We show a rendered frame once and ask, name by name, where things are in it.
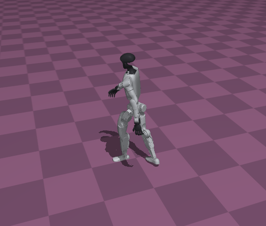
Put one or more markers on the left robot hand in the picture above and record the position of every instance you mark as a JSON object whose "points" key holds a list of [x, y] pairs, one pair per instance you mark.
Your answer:
{"points": [[137, 128]]}

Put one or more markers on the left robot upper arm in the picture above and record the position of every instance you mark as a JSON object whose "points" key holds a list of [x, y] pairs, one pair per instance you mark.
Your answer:
{"points": [[127, 84]]}

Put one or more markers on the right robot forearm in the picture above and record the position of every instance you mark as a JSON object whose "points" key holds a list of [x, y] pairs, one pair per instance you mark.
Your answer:
{"points": [[120, 85]]}

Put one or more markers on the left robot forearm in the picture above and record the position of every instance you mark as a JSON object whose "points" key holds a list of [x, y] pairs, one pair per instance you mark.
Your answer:
{"points": [[135, 109]]}

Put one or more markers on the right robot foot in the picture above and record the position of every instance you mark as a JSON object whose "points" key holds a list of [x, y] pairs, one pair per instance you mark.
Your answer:
{"points": [[155, 161]]}

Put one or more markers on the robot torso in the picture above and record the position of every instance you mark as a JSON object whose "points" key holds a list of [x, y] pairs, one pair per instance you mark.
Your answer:
{"points": [[135, 78]]}

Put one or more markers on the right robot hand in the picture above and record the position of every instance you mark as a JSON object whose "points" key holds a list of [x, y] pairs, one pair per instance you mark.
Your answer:
{"points": [[113, 91]]}

